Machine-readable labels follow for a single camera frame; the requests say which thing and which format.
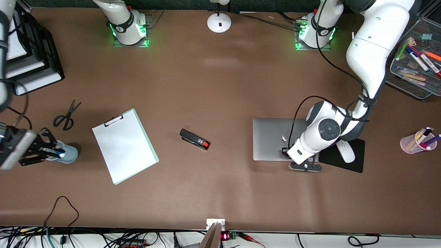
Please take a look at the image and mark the silver laptop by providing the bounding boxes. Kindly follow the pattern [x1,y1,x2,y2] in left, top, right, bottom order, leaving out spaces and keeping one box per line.
[253,118,319,162]

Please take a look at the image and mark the white marker with black cap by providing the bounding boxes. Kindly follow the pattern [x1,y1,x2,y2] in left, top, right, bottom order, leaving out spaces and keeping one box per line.
[417,127,433,142]

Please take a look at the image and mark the green marker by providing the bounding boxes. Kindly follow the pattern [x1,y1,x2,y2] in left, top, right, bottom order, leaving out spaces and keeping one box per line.
[395,41,412,61]

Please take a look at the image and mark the white marker with blue cap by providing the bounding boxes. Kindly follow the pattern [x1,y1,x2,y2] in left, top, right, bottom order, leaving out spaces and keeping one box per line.
[406,46,430,72]

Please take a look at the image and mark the white marker with red cap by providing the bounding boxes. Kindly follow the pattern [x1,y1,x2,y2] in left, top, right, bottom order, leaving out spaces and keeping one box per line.
[412,46,441,78]

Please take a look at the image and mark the orange marker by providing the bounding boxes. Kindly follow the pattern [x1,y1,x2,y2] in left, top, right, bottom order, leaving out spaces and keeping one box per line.
[421,49,441,62]

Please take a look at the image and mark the black mouse pad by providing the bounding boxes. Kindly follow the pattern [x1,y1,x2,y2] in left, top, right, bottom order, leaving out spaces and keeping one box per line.
[318,138,366,174]

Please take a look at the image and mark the light blue mesh pen cup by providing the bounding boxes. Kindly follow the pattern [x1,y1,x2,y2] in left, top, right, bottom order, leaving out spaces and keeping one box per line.
[45,141,79,164]

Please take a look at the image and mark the white computer mouse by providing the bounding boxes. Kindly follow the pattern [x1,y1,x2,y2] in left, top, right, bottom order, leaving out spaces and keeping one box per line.
[336,139,356,164]

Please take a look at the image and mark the white paper sheet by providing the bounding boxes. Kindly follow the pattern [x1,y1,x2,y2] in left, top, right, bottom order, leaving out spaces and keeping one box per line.
[92,115,155,183]

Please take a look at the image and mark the black stacked paper tray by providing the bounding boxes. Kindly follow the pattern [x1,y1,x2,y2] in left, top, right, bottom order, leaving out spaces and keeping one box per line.
[5,3,65,96]

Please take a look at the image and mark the pink translucent pen cup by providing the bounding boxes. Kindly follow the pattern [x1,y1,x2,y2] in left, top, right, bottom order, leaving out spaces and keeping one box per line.
[400,130,437,154]

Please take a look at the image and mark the teal clipboard with metal clip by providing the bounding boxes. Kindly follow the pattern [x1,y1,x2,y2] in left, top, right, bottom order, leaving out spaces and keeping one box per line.
[91,108,160,185]

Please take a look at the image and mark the yellow pencil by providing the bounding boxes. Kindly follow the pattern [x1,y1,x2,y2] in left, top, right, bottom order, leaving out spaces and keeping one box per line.
[407,131,426,151]

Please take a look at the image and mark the black stapler with red end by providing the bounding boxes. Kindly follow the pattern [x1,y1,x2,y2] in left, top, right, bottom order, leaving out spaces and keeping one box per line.
[180,128,210,151]

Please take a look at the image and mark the dark mesh desk tray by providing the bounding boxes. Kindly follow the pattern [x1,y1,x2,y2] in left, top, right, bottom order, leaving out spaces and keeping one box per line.
[385,17,441,101]

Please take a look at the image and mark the white lamp base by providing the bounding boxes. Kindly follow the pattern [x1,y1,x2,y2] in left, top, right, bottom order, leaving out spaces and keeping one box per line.
[207,0,232,34]

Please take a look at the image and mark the black blue handled scissors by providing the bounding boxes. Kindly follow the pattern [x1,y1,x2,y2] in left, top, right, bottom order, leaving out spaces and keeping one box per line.
[53,100,82,131]

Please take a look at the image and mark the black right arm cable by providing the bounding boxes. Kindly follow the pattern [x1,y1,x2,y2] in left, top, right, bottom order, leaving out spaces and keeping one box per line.
[0,79,32,131]

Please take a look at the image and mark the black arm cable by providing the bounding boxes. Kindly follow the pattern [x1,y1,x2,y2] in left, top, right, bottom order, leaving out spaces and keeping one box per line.
[282,0,371,159]
[0,79,32,131]

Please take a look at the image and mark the black looped table cable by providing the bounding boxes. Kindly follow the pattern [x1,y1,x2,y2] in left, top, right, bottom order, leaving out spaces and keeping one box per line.
[44,196,80,228]

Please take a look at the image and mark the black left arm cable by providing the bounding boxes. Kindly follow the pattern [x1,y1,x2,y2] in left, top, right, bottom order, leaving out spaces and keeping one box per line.
[282,0,371,159]

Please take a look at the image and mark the grey metal post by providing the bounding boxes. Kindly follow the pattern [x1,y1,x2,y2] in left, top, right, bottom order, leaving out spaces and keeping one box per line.
[199,221,223,248]

